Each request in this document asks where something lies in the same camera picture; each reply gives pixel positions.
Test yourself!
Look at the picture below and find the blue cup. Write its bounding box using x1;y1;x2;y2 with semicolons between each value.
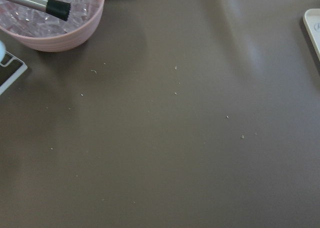
0;41;6;62

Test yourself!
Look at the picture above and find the cream rabbit tray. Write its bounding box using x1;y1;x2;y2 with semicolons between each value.
303;9;320;59

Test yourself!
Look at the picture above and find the white cup rack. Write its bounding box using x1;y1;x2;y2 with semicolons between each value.
0;51;28;95

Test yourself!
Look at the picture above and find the pink bowl with ice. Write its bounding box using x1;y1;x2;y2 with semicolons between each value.
0;0;105;52

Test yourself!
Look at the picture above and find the metal muddler black tip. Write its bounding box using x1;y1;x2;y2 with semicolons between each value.
6;0;71;21

